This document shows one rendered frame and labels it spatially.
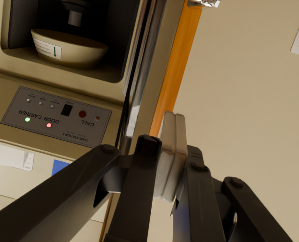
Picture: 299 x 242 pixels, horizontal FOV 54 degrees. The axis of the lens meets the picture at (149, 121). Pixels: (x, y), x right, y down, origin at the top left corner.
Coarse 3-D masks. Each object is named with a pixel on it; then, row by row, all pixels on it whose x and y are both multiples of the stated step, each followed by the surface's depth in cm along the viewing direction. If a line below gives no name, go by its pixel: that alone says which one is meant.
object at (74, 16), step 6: (60, 6) 63; (66, 6) 61; (72, 6) 61; (78, 6) 61; (72, 12) 64; (78, 12) 64; (84, 12) 63; (90, 12) 64; (72, 18) 65; (78, 18) 65; (72, 24) 65; (78, 24) 65
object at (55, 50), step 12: (36, 36) 61; (48, 36) 71; (60, 36) 74; (72, 36) 75; (36, 48) 64; (48, 48) 61; (60, 48) 60; (72, 48) 60; (84, 48) 61; (96, 48) 63; (108, 48) 68; (48, 60) 63; (60, 60) 62; (72, 60) 62; (84, 60) 63; (96, 60) 66
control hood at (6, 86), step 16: (0, 80) 58; (16, 80) 59; (0, 96) 57; (64, 96) 58; (80, 96) 59; (0, 112) 55; (112, 112) 58; (0, 128) 54; (16, 128) 54; (112, 128) 56; (0, 144) 53; (16, 144) 53; (32, 144) 53; (48, 144) 54; (64, 144) 54; (112, 144) 55; (64, 160) 53
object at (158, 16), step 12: (156, 12) 25; (156, 24) 25; (144, 36) 35; (156, 36) 25; (144, 60) 26; (144, 72) 26; (132, 84) 40; (144, 84) 27; (132, 96) 31; (132, 108) 27; (132, 120) 28; (132, 132) 28
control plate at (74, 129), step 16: (16, 96) 57; (32, 96) 57; (48, 96) 58; (16, 112) 55; (32, 112) 56; (48, 112) 56; (96, 112) 57; (32, 128) 54; (48, 128) 55; (64, 128) 55; (80, 128) 56; (96, 128) 56; (80, 144) 54; (96, 144) 55
